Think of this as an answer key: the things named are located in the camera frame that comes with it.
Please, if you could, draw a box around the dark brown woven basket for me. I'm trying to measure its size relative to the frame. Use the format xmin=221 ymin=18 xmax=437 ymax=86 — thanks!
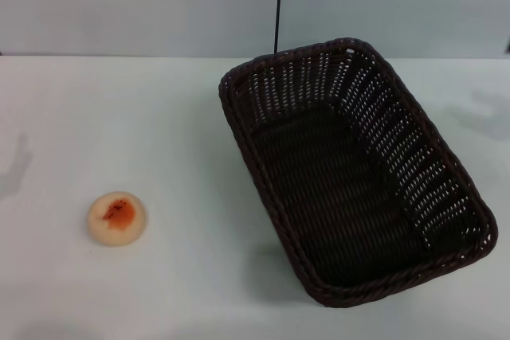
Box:
xmin=218 ymin=37 xmax=499 ymax=309

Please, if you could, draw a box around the round bun with orange filling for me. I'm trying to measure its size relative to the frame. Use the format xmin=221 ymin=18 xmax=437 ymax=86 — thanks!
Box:
xmin=87 ymin=191 xmax=149 ymax=246

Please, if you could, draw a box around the black vertical wall strip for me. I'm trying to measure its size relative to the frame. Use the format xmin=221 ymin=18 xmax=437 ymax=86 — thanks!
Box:
xmin=273 ymin=0 xmax=284 ymax=54

